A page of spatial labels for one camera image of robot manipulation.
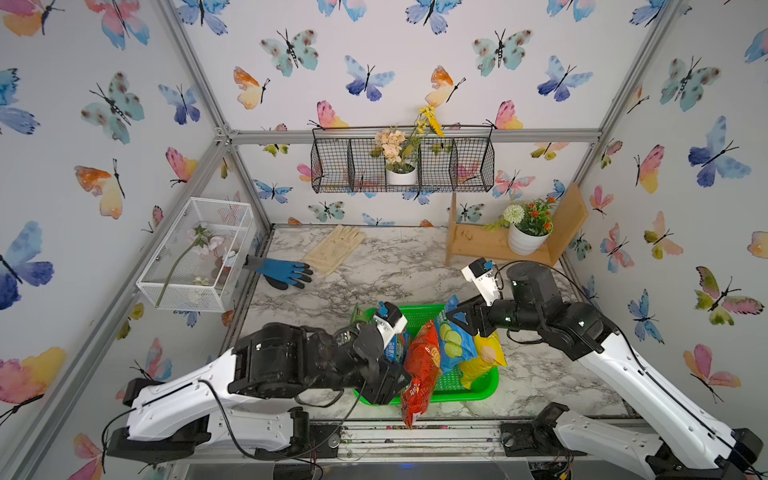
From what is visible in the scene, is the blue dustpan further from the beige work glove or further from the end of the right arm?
the end of the right arm

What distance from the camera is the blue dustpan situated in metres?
1.05

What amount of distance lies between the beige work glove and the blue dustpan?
3cm

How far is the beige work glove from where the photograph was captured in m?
1.10
